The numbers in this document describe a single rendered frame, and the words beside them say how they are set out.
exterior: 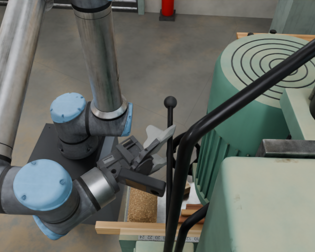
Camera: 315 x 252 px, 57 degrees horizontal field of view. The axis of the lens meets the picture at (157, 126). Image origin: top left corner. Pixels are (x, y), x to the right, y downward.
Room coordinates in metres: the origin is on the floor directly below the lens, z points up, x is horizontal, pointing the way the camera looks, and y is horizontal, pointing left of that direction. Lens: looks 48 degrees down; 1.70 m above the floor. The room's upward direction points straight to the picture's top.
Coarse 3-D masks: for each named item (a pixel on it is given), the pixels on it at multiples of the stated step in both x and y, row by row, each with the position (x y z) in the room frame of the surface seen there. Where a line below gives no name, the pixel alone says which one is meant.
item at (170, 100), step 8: (168, 96) 0.56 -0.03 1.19; (168, 104) 0.54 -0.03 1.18; (168, 112) 0.52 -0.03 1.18; (168, 120) 0.49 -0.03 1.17; (168, 144) 0.42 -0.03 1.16; (168, 152) 0.40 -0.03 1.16; (168, 160) 0.38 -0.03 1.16; (168, 168) 0.36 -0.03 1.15; (168, 176) 0.34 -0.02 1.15; (168, 184) 0.32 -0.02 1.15; (168, 192) 0.31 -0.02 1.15; (168, 200) 0.29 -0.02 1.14; (168, 208) 0.27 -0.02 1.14
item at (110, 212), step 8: (112, 136) 0.96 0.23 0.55; (104, 144) 0.90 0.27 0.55; (112, 144) 0.91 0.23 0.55; (104, 152) 0.85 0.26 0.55; (120, 184) 0.92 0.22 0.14; (120, 192) 0.89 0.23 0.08; (112, 200) 0.75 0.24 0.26; (120, 200) 0.86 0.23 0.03; (104, 208) 0.71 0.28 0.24; (112, 208) 0.72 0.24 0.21; (96, 216) 0.72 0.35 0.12; (104, 216) 0.71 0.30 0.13; (112, 216) 0.71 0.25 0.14
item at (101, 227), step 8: (96, 224) 0.32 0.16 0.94; (104, 224) 0.32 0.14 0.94; (112, 224) 0.32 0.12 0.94; (120, 224) 0.32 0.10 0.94; (128, 224) 0.32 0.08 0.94; (136, 224) 0.32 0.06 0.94; (144, 224) 0.32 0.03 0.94; (152, 224) 0.32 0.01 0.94; (160, 224) 0.32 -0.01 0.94; (200, 224) 0.32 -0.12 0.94; (104, 232) 0.31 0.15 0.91; (112, 232) 0.31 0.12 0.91
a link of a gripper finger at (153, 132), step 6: (150, 126) 0.47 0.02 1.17; (174, 126) 0.46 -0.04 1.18; (150, 132) 0.46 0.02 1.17; (156, 132) 0.45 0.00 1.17; (162, 132) 0.45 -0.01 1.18; (168, 132) 0.45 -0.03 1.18; (150, 138) 0.44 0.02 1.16; (162, 138) 0.43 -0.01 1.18; (144, 144) 0.44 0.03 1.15; (162, 144) 0.43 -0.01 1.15; (156, 150) 0.42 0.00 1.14
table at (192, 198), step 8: (192, 168) 0.55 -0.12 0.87; (192, 176) 0.53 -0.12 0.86; (192, 184) 0.47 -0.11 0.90; (128, 192) 0.44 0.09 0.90; (192, 192) 0.44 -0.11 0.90; (128, 200) 0.42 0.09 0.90; (160, 200) 0.42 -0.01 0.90; (184, 200) 0.42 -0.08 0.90; (192, 200) 0.42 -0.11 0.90; (160, 208) 0.39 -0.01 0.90; (184, 208) 0.39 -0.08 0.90; (160, 216) 0.36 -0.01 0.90; (128, 248) 0.28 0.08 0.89
